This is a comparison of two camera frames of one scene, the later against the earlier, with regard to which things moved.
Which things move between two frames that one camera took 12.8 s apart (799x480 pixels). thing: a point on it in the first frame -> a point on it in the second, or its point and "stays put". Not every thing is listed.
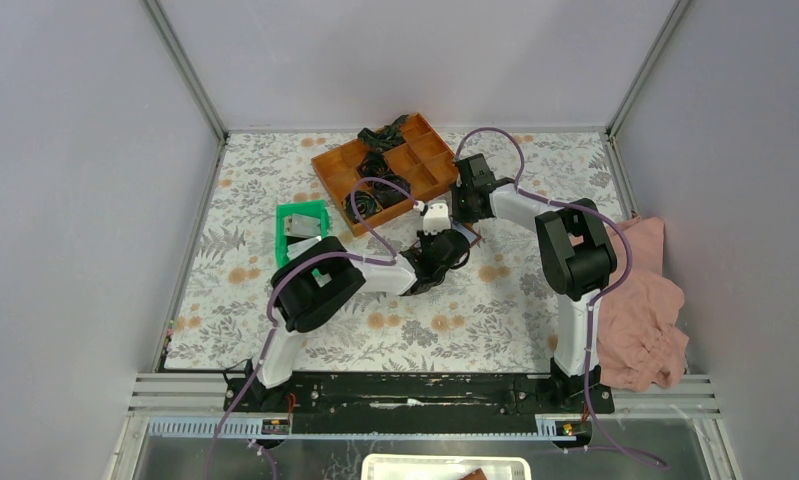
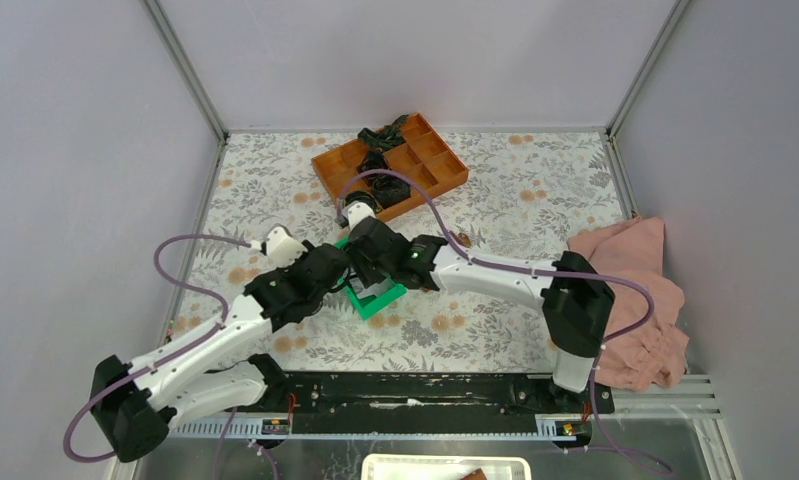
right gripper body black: (461, 209) -> (367, 272)
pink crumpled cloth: (641, 345) stays put
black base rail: (418, 404) stays put
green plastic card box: (286, 209) -> (370, 301)
